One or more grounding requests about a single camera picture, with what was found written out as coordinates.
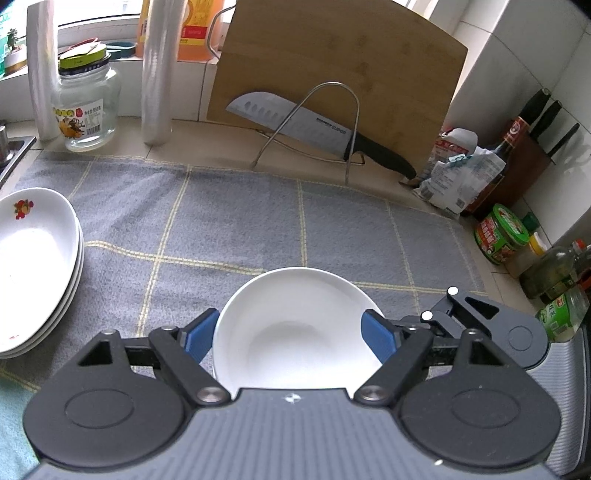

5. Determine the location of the metal wire rack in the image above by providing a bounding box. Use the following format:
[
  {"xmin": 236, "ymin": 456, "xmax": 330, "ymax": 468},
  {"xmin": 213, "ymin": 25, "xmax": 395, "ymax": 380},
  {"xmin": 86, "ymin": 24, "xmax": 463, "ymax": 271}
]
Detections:
[{"xmin": 252, "ymin": 82, "xmax": 365, "ymax": 185}]

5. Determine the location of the oval white deep plate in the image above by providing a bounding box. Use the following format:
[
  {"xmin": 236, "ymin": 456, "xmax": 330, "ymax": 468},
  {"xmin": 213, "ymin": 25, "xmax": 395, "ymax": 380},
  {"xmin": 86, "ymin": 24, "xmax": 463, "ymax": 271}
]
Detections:
[{"xmin": 0, "ymin": 187, "xmax": 83, "ymax": 333}]

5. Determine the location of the red and white food packet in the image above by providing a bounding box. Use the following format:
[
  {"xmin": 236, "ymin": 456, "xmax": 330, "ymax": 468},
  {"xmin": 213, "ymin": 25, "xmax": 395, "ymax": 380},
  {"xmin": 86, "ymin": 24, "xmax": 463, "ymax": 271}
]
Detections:
[{"xmin": 434, "ymin": 127, "xmax": 479, "ymax": 185}]

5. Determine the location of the cling film roll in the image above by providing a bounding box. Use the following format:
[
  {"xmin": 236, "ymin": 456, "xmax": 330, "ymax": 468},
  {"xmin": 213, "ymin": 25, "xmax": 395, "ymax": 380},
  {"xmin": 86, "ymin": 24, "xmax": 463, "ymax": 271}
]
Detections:
[
  {"xmin": 26, "ymin": 0, "xmax": 60, "ymax": 141},
  {"xmin": 141, "ymin": 0, "xmax": 180, "ymax": 147}
]

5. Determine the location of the orange oil bottle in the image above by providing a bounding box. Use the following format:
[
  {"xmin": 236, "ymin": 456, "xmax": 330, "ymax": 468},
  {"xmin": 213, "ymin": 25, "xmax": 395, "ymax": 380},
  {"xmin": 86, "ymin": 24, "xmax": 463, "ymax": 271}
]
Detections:
[{"xmin": 137, "ymin": 0, "xmax": 232, "ymax": 63}]

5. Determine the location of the yellow lid jar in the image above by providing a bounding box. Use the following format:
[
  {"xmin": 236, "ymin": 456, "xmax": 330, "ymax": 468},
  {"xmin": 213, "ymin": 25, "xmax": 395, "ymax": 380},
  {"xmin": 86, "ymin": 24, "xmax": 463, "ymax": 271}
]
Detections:
[{"xmin": 508, "ymin": 232, "xmax": 549, "ymax": 278}]

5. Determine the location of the red cap dark oil bottle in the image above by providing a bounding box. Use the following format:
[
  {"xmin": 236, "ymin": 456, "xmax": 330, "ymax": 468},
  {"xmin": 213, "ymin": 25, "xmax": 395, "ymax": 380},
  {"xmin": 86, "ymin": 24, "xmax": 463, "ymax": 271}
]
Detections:
[{"xmin": 519, "ymin": 240, "xmax": 591, "ymax": 303}]

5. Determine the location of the crumpled clear plastic bag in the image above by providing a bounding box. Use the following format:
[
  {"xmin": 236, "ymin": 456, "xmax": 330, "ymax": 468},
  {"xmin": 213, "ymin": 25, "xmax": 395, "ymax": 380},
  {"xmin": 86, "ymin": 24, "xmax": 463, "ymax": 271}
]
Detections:
[{"xmin": 414, "ymin": 148, "xmax": 507, "ymax": 219}]

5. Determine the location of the wooden cutting board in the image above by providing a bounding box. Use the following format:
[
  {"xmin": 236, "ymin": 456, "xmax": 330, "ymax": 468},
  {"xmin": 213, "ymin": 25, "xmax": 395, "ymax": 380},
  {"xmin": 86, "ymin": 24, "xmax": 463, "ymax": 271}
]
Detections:
[{"xmin": 205, "ymin": 0, "xmax": 469, "ymax": 178}]

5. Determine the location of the green lid jar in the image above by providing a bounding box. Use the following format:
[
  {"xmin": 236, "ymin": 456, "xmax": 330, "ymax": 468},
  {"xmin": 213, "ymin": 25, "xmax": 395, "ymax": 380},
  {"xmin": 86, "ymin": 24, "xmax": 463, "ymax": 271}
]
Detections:
[{"xmin": 475, "ymin": 204, "xmax": 531, "ymax": 266}]

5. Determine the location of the grey checked cloth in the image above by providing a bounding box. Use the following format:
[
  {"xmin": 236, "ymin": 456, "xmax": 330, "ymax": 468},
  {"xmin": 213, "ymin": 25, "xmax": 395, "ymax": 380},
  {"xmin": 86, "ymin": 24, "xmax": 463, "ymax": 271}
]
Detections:
[{"xmin": 0, "ymin": 150, "xmax": 490, "ymax": 402}]

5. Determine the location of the small potted plant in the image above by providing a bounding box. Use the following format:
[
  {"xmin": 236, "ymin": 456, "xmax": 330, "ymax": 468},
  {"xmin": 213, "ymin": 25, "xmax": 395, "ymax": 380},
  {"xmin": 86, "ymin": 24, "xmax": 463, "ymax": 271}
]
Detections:
[{"xmin": 2, "ymin": 28, "xmax": 27, "ymax": 77}]

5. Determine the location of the round white plate fruit print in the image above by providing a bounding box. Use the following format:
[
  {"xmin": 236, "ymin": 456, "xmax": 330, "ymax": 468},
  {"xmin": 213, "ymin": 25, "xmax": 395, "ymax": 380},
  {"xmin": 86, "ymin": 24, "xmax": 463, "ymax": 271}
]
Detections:
[{"xmin": 0, "ymin": 240, "xmax": 85, "ymax": 352}]

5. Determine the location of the red label soy sauce bottle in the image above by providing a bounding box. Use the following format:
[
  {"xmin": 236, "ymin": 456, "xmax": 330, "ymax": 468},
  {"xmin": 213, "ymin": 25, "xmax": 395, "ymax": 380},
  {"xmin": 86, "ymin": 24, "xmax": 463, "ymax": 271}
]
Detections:
[{"xmin": 464, "ymin": 115, "xmax": 530, "ymax": 216}]

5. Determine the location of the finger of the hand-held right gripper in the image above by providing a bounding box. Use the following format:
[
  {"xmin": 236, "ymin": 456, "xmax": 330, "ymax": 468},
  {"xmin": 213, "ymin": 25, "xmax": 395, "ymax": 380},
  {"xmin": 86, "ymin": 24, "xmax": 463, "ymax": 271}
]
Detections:
[{"xmin": 392, "ymin": 286, "xmax": 502, "ymax": 344}]

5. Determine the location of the white bowl with faint print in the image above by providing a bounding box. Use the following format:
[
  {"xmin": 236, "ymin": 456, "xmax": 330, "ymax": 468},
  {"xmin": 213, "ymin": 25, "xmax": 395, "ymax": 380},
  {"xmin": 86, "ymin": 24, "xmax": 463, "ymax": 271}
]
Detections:
[{"xmin": 212, "ymin": 267, "xmax": 385, "ymax": 391}]

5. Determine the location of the wooden knife block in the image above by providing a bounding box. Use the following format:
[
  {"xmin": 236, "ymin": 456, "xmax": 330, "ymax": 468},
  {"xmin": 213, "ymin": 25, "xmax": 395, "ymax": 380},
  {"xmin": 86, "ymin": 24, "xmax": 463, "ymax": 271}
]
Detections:
[{"xmin": 466, "ymin": 119, "xmax": 556, "ymax": 219}]

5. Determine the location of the green label glass jar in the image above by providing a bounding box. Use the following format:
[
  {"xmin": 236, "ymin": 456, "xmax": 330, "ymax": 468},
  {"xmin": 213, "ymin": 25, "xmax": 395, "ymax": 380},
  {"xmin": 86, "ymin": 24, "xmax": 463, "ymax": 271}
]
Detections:
[{"xmin": 536, "ymin": 285, "xmax": 591, "ymax": 343}]

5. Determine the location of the metal sink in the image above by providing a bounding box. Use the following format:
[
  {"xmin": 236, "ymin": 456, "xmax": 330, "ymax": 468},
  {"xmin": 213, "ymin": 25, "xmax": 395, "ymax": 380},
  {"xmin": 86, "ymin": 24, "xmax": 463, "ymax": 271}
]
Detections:
[{"xmin": 0, "ymin": 136, "xmax": 38, "ymax": 190}]

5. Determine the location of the black handled kitchen knife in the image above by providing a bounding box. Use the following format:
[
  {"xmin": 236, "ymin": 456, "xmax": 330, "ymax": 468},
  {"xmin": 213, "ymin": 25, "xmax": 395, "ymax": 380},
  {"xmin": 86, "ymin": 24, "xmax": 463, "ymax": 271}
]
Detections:
[{"xmin": 225, "ymin": 91, "xmax": 417, "ymax": 180}]

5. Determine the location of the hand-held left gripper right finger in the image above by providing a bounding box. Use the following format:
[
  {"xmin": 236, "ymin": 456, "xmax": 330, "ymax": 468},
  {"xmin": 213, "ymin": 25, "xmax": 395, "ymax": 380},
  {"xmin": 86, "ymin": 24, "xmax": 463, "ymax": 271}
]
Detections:
[{"xmin": 353, "ymin": 310, "xmax": 513, "ymax": 407}]

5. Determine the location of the clear glass jar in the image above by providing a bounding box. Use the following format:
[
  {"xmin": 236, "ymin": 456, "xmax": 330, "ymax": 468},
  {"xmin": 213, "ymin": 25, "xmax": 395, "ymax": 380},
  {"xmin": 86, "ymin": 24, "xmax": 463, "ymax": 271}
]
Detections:
[{"xmin": 52, "ymin": 41, "xmax": 122, "ymax": 153}]

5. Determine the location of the small teal dish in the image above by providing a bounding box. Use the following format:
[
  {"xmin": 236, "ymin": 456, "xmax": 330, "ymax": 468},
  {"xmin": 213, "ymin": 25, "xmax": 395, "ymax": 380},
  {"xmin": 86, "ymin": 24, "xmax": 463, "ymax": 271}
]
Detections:
[{"xmin": 105, "ymin": 41, "xmax": 138, "ymax": 60}]

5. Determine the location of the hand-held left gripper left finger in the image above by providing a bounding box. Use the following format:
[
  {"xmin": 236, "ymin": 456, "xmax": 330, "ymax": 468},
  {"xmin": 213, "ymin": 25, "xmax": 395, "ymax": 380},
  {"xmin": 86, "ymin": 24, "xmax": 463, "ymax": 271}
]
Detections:
[{"xmin": 76, "ymin": 308, "xmax": 232, "ymax": 407}]

